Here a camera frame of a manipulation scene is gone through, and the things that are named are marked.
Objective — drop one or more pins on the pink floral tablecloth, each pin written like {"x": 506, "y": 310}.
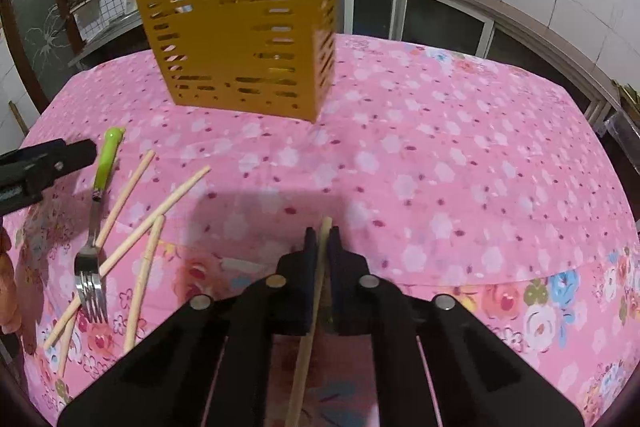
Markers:
{"x": 450, "y": 157}

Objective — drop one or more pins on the single wooden chopstick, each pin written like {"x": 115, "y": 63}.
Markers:
{"x": 306, "y": 357}

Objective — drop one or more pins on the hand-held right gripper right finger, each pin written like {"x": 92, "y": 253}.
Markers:
{"x": 337, "y": 267}

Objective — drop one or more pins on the glass door cabinet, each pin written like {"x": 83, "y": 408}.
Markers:
{"x": 370, "y": 7}

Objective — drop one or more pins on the brown framed glass door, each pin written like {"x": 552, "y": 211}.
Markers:
{"x": 35, "y": 17}

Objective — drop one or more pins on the wooden stick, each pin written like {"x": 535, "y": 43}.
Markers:
{"x": 19, "y": 117}

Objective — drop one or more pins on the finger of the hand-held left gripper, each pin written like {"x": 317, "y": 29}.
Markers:
{"x": 55, "y": 159}

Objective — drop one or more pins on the yellow slotted utensil holder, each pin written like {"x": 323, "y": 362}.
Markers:
{"x": 240, "y": 32}

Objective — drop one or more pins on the plastic covered side table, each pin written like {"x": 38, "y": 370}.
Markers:
{"x": 625, "y": 132}

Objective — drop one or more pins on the person's left hand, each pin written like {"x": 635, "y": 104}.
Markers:
{"x": 7, "y": 297}

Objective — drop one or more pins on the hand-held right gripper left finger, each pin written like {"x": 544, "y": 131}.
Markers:
{"x": 309, "y": 267}

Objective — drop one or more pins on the pile of wooden chopsticks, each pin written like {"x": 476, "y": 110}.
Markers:
{"x": 145, "y": 278}

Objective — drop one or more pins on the thick wooden chopping block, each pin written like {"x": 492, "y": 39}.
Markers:
{"x": 630, "y": 93}

